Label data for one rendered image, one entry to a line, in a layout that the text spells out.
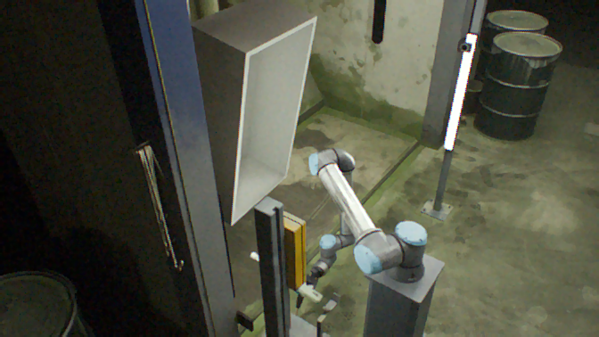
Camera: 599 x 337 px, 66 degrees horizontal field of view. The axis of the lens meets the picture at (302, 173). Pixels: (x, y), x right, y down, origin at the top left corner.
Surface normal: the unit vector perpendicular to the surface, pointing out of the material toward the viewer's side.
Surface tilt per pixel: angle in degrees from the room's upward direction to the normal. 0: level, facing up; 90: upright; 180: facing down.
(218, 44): 90
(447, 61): 90
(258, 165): 12
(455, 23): 90
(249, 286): 0
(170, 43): 90
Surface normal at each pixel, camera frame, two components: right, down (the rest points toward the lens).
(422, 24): -0.58, 0.49
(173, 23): 0.81, 0.34
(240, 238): -0.01, -0.80
